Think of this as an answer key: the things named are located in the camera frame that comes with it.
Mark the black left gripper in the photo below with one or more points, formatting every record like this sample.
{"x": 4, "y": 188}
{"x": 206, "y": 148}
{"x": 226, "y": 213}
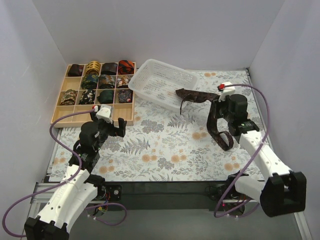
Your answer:
{"x": 116, "y": 129}

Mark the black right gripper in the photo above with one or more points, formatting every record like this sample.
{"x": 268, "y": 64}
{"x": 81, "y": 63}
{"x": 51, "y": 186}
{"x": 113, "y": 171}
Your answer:
{"x": 222, "y": 107}

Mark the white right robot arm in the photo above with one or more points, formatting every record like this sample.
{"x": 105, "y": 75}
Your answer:
{"x": 283, "y": 191}

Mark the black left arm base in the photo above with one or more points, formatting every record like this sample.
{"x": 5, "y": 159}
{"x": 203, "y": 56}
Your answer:
{"x": 108, "y": 193}

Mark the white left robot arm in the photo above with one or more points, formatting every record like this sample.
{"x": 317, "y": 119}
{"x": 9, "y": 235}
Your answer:
{"x": 78, "y": 186}

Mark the rolled navy paisley rose tie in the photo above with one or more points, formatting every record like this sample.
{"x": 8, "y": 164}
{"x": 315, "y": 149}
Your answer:
{"x": 125, "y": 96}

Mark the rolled dark green tie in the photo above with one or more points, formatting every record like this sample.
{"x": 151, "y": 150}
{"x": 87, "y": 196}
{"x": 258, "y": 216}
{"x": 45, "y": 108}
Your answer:
{"x": 106, "y": 97}

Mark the rolled black white floral tie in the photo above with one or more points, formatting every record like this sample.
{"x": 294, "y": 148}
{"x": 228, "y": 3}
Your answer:
{"x": 88, "y": 97}

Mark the rolled pink floral dark tie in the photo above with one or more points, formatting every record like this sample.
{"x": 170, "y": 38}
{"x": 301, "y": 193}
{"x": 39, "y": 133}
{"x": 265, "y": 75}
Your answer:
{"x": 122, "y": 81}

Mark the wooden compartment tray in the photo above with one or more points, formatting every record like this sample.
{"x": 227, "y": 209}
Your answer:
{"x": 78, "y": 113}

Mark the rolled navy yellow leaf tie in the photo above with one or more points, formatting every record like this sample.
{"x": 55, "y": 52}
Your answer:
{"x": 90, "y": 82}

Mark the rolled green camouflage floral tie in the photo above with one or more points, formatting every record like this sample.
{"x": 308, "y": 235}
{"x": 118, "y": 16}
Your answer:
{"x": 68, "y": 98}

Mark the white plastic mesh basket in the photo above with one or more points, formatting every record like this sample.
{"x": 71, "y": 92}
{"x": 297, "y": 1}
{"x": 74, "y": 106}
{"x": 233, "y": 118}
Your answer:
{"x": 157, "y": 82}

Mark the rolled dark grey tie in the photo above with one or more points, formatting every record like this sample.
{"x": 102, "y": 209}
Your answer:
{"x": 109, "y": 68}

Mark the rolled orange black tie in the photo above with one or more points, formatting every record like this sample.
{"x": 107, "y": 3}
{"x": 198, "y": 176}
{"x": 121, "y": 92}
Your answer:
{"x": 126, "y": 67}

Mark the rolled yellow black tie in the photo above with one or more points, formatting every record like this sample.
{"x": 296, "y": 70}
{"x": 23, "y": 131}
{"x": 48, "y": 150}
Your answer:
{"x": 93, "y": 67}

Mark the rolled dark maroon tie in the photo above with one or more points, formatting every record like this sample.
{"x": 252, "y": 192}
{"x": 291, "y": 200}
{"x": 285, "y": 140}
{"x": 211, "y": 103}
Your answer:
{"x": 76, "y": 70}

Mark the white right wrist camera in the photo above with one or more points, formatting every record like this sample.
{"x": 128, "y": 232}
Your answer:
{"x": 226, "y": 89}

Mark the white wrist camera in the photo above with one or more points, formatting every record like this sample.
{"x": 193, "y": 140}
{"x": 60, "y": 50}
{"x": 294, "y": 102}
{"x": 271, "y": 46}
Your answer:
{"x": 105, "y": 113}
{"x": 226, "y": 89}

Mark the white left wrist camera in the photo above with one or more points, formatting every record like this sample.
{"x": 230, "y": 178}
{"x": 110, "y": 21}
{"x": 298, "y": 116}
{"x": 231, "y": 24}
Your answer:
{"x": 105, "y": 113}

